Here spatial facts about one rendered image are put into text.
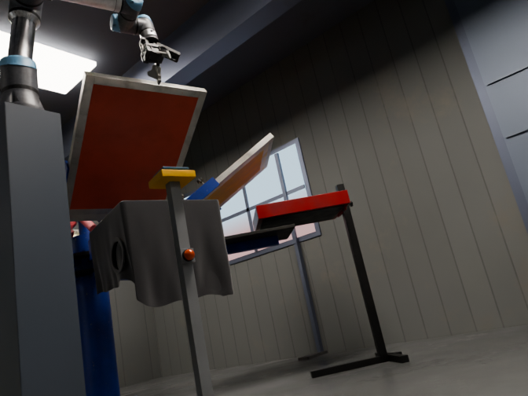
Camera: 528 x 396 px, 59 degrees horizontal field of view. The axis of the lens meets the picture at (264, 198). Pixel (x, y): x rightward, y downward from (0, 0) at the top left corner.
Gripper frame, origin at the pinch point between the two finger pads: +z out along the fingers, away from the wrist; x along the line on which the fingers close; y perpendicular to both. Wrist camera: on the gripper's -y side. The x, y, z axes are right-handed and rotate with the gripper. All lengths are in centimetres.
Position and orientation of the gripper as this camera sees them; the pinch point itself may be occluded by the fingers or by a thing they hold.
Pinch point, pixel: (166, 72)
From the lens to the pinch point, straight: 211.7
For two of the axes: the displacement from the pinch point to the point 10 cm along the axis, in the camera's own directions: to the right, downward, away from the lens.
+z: 3.5, 8.1, -4.7
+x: 4.7, -5.9, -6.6
